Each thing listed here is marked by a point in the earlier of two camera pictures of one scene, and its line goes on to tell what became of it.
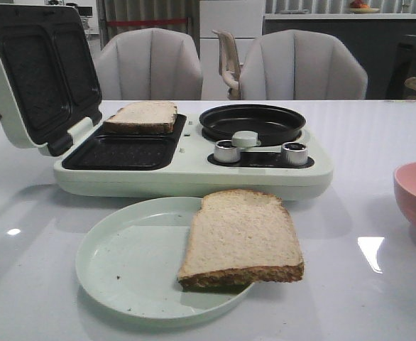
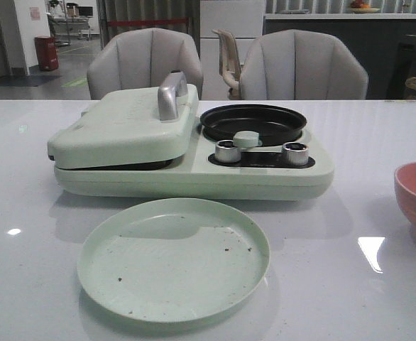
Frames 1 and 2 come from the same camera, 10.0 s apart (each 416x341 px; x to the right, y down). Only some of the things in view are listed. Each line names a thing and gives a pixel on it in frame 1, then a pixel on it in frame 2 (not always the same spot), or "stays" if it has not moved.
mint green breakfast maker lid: [40, 73] to [150, 126]
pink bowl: [414, 185] stays
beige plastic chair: [230, 67] stays
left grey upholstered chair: [150, 64] stays
